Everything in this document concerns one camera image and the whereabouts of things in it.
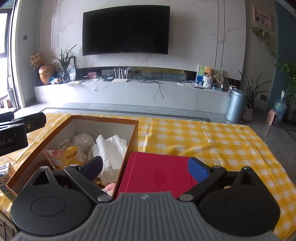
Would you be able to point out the water dispenser bottle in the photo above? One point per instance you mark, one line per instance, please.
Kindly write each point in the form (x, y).
(280, 107)

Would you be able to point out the black television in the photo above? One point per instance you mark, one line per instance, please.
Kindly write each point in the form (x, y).
(126, 29)

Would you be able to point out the dried flower bunch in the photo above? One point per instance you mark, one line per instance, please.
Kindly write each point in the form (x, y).
(37, 60)

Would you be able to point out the white tv console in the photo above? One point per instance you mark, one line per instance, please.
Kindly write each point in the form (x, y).
(164, 95)

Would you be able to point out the yellow checkered tablecloth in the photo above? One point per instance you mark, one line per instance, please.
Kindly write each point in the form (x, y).
(231, 146)

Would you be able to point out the pink knitted soft item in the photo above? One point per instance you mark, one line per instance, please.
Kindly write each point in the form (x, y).
(109, 189)

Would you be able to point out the green potted plant glass vase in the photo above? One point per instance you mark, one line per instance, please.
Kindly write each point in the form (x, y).
(64, 59)

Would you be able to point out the grey metal trash bin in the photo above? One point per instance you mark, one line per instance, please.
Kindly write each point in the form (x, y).
(236, 106)

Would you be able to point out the golden acorn vase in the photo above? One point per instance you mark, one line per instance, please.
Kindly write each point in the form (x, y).
(45, 72)

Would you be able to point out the white wifi router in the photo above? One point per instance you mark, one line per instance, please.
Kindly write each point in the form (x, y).
(119, 76)

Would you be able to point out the small milk carton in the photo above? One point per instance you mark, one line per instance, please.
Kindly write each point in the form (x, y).
(6, 172)

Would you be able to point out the woven basket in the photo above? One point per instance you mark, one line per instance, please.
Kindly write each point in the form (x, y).
(247, 116)

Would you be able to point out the cellophane soft bundle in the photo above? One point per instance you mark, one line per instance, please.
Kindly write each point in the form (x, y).
(83, 141)

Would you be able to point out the tall leafy floor plant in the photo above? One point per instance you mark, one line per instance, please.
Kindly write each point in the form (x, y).
(252, 87)

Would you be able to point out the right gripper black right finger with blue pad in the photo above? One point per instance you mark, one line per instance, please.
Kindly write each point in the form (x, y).
(208, 180)

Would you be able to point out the Deeyeo packaged wipes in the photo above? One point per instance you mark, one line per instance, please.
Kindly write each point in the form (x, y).
(61, 159)

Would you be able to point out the teddy bear bouquet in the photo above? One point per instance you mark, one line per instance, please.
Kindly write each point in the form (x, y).
(208, 77)

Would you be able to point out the red box lid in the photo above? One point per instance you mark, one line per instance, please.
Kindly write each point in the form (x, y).
(156, 173)

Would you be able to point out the framed wall picture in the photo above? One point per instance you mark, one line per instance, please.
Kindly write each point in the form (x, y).
(262, 18)

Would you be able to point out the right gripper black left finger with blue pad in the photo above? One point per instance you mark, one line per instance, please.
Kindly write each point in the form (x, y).
(83, 177)

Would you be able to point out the white towel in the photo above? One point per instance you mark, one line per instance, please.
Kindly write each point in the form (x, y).
(112, 151)

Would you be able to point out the hanging ivy plant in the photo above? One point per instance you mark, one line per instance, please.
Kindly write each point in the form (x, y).
(284, 54)

